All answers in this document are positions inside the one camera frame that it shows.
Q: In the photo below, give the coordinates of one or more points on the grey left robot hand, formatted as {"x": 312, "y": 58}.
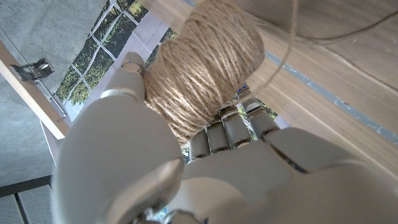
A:
{"x": 233, "y": 186}

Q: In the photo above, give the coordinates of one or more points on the jute twine spool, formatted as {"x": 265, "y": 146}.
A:
{"x": 205, "y": 62}

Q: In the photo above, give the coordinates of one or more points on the jute thread strand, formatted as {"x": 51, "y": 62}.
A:
{"x": 290, "y": 46}

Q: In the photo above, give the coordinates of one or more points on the printed forest window backdrop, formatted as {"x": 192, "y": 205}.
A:
{"x": 102, "y": 53}

